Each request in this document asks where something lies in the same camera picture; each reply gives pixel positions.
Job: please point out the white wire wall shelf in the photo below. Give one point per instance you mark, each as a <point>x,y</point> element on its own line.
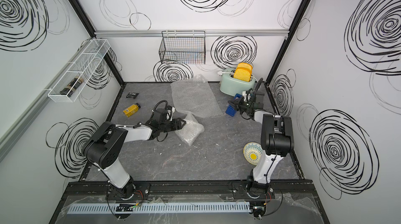
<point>89,64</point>

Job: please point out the white slotted cable duct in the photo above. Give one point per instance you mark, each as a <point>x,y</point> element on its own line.
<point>158,208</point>

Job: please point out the bubble wrap sheet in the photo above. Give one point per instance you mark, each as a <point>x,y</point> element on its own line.
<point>191,130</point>
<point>194,96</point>

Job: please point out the black wire wall basket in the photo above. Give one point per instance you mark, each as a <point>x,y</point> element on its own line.
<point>188,47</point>

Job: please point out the yellow green patterned bowl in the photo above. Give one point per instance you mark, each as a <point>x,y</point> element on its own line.
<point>252,152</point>

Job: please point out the rear yellow sponge toast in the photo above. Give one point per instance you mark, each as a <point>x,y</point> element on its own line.
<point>246,66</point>

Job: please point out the blue tape dispenser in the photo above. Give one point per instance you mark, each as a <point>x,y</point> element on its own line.
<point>230,109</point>

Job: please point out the black front mounting rail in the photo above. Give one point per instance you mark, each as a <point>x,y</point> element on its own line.
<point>182,187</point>

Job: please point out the front yellow sponge toast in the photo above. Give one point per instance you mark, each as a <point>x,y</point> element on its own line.
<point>243,74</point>

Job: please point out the yellow bottle black cap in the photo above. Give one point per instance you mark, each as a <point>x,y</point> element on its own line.
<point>131,110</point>

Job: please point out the yellow sponge toast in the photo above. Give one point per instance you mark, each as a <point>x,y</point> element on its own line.
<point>243,74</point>
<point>246,66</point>

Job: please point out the small black clip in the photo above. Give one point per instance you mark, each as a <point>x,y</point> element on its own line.
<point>132,95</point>

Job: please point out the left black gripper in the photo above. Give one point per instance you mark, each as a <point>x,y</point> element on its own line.
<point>178,123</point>

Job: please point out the crumpled bubble wrap sheet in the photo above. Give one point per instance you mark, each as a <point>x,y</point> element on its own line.
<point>194,96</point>

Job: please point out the mint green toaster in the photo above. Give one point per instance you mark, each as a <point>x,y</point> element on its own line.
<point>231,86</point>

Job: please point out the dark bottle in shelf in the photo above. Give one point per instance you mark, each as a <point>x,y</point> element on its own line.
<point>72,86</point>

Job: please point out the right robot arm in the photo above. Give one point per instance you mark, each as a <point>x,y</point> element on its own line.
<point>276,140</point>

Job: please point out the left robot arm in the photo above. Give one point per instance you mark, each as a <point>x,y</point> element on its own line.
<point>104,146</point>

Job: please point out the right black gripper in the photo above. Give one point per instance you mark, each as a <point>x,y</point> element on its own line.
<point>238,103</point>

